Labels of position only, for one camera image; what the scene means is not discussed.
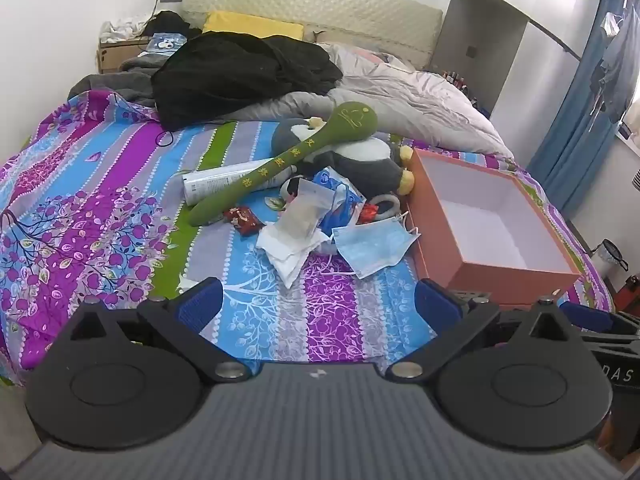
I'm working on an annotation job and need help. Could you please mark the black crumpled cloth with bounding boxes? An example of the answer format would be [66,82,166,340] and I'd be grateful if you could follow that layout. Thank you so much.
[142,10,193,40]

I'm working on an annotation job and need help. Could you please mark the brown cardboard box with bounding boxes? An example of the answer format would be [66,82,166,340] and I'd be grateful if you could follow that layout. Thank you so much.
[96,35,151,76]

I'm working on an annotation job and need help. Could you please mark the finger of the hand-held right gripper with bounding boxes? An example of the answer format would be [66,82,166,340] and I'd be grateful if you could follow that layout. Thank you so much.
[580,332,640,359]
[559,301,640,333]

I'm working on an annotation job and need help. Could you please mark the orange cardboard box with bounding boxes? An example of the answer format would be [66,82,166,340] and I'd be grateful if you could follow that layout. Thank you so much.
[406,147,583,306]

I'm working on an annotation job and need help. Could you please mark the grey penguin plush toy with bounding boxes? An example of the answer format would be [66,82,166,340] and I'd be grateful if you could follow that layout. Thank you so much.
[271,116,416,196]

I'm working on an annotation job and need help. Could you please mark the blue curtain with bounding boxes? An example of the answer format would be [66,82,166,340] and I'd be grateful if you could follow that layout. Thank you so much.
[527,0,626,206]

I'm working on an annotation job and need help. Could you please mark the white crumpled cloth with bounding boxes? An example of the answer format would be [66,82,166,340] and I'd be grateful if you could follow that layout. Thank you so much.
[99,16,151,45]

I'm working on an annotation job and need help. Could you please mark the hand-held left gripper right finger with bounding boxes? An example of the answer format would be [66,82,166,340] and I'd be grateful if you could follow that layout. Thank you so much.
[385,279,581,382]

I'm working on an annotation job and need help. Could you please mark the light grey quilt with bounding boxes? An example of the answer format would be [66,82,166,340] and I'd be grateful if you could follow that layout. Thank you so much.
[227,42,513,161]

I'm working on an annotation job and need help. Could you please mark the dark grey blanket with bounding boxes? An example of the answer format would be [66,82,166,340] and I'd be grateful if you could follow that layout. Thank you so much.
[67,52,171,108]

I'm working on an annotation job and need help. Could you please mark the blue plastic bag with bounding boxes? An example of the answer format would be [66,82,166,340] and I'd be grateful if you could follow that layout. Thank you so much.
[312,167,368,233]

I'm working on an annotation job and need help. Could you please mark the blue face mask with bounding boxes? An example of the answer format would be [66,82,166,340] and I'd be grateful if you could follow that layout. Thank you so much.
[331,220,421,278]

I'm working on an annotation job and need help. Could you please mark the blue panda book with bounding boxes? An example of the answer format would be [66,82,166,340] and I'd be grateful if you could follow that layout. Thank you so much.
[139,32,188,57]

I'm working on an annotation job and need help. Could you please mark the white waste bin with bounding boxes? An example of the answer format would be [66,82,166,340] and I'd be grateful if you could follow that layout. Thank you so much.
[592,239,630,281]

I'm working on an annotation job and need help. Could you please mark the green plush stick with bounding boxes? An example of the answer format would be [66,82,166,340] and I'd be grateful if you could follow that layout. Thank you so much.
[187,101,379,227]

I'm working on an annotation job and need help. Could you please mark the red suitcase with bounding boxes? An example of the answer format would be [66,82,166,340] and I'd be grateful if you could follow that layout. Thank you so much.
[612,275,640,318]

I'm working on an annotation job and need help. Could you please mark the grey wall cabinet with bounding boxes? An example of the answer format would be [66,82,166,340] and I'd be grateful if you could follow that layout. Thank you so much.
[427,0,586,116]

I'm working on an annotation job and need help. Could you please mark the clear plastic packet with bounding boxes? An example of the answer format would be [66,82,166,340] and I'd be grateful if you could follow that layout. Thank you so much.
[280,177,341,246]

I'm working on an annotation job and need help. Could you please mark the grey-blue hanging jacket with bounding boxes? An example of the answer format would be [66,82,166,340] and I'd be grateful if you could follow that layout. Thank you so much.
[590,10,640,126]

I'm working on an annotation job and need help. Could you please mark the white tube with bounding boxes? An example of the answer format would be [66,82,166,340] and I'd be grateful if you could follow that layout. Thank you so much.
[182,157,291,206]

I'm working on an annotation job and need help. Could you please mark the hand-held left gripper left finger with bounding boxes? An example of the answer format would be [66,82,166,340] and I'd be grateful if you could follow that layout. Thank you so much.
[70,277,253,382]

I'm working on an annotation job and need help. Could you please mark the black jacket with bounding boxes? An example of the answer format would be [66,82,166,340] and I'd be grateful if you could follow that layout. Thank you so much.
[151,31,344,132]

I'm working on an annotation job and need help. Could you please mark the floral striped bed sheet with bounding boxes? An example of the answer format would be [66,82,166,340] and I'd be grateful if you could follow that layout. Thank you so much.
[0,87,616,386]

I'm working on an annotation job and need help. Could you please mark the yellow pillow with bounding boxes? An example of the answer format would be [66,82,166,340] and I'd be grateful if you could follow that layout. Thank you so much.
[202,10,305,41]

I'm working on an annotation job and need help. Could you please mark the grey plush ring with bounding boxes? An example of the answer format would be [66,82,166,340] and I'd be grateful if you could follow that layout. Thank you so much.
[367,194,402,221]

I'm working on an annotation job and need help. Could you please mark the row of small bottles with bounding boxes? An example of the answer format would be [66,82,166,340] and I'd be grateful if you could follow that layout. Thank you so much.
[435,67,471,93]

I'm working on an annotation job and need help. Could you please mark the pink cloth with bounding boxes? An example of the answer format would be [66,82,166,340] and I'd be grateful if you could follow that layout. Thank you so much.
[350,46,401,65]

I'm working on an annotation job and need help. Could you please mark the beige padded headboard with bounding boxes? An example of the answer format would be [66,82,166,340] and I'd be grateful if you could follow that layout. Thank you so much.
[180,0,443,71]

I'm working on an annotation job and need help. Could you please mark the beige pillow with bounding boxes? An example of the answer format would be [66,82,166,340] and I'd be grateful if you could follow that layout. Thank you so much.
[303,24,351,45]

